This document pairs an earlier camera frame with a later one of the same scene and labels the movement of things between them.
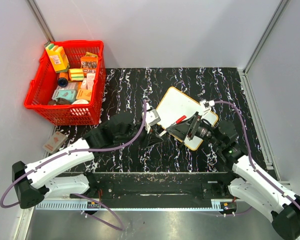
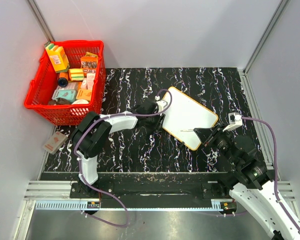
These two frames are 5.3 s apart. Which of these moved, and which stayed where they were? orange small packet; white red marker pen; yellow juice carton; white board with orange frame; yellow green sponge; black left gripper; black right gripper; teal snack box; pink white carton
Moved: black left gripper; white red marker pen; black right gripper
Stayed: pink white carton; teal snack box; yellow green sponge; yellow juice carton; white board with orange frame; orange small packet
